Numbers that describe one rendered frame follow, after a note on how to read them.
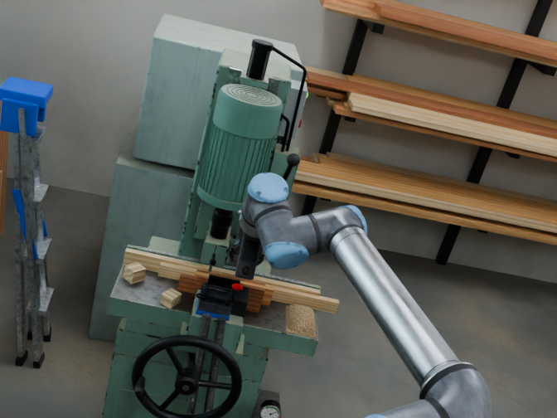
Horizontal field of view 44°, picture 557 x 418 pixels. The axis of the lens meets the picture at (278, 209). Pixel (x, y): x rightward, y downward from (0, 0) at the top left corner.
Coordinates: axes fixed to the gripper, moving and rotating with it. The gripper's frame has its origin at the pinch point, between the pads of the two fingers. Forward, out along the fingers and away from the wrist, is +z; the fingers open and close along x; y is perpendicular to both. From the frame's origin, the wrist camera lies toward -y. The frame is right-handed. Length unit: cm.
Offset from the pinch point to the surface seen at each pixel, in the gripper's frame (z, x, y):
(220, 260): 11.5, 5.7, 8.0
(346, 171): 146, -62, 164
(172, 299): 13.5, 16.2, -6.2
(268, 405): 31.5, -17.2, -23.7
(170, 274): 22.5, 18.9, 6.3
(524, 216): 146, -173, 161
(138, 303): 16.5, 25.1, -8.2
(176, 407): 45, 8, -25
